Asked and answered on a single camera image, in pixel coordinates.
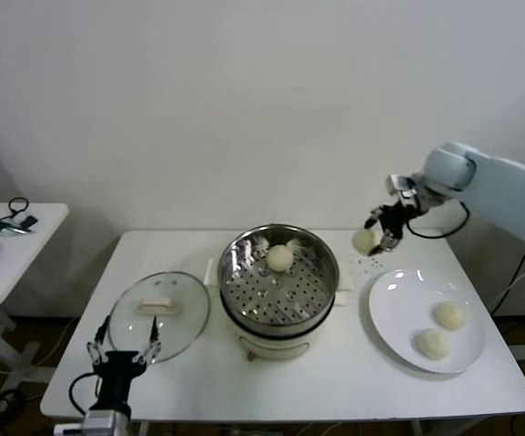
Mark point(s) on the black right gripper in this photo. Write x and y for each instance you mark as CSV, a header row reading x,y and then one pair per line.
x,y
394,218

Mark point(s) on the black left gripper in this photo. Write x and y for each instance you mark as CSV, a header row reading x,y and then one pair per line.
x,y
115,368

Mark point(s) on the white steamed baozi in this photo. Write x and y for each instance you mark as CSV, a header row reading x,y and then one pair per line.
x,y
362,240
280,258
449,314
432,343

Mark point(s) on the glass pot lid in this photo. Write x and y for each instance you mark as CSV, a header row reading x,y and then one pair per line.
x,y
185,313

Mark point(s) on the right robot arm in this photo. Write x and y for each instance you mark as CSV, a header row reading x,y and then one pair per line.
x,y
494,191

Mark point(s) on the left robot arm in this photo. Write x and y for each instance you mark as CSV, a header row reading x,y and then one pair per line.
x,y
103,420

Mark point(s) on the stainless steel steamer basket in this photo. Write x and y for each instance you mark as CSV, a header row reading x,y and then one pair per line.
x,y
244,290

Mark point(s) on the white round plate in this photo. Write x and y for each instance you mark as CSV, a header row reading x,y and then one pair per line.
x,y
403,300

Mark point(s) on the white side table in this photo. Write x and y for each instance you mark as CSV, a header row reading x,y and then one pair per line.
x,y
26,254

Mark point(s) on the black floor plug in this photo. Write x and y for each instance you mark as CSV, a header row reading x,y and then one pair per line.
x,y
6,399

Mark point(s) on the cream electric pot base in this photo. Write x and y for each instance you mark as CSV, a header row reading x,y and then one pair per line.
x,y
271,347

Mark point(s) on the small black device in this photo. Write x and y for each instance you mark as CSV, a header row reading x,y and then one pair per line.
x,y
29,221

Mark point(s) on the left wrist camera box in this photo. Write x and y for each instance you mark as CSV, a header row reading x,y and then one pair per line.
x,y
67,428

